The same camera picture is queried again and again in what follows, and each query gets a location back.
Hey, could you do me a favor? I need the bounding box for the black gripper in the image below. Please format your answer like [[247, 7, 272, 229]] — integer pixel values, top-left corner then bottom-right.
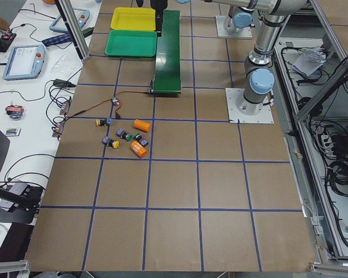
[[150, 0, 167, 37]]

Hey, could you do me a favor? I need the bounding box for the plain orange cylinder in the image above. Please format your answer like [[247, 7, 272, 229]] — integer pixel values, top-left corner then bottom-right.
[[133, 119, 151, 132]]

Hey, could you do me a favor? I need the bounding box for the yellow push button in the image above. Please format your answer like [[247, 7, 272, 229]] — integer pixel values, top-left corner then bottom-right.
[[102, 136, 119, 149], [96, 118, 113, 126]]

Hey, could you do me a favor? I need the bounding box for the green push button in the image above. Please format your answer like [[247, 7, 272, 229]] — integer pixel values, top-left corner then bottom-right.
[[116, 129, 132, 141], [133, 133, 149, 147]]

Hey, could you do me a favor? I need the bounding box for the labelled orange cylinder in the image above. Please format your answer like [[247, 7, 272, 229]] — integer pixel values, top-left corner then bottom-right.
[[130, 141, 147, 158]]

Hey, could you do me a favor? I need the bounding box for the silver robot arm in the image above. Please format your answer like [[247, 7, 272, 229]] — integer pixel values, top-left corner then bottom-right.
[[217, 0, 306, 116], [150, 0, 255, 38]]

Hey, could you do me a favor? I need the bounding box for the yellow plastic tray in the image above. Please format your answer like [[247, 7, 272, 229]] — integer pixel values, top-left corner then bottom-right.
[[110, 7, 155, 31]]

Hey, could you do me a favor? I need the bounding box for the green plastic tray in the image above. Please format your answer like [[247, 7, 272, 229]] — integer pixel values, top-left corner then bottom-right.
[[104, 30, 157, 57]]

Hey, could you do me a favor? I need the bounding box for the green conveyor belt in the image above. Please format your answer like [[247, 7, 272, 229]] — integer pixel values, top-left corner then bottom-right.
[[150, 10, 182, 94]]

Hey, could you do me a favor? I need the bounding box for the black power adapter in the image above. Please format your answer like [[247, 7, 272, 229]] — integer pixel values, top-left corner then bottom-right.
[[82, 27, 94, 38]]

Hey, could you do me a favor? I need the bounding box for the far blue teach pendant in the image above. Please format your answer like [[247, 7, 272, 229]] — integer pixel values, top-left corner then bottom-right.
[[49, 8, 90, 33]]

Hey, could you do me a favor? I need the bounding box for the blue teach pendant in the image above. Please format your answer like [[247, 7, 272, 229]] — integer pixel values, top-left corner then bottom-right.
[[2, 45, 46, 81], [49, 8, 90, 33]]

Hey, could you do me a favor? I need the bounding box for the blue checkered pouch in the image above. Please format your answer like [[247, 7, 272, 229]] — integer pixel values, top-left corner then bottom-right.
[[41, 34, 72, 47]]

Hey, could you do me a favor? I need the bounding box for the small controller circuit board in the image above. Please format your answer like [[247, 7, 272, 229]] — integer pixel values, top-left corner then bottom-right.
[[111, 98, 121, 106]]

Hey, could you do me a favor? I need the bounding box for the clear plastic bag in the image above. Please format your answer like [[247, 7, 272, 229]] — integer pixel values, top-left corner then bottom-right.
[[50, 54, 78, 75]]

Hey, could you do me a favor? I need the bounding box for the near blue teach pendant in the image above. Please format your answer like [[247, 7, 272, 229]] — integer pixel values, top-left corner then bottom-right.
[[2, 45, 46, 81]]

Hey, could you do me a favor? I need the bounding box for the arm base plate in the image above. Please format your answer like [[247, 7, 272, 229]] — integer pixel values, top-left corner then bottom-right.
[[215, 16, 253, 39], [225, 88, 274, 125]]

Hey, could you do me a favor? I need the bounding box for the aluminium frame post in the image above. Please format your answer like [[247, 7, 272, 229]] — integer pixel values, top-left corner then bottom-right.
[[55, 0, 90, 61]]

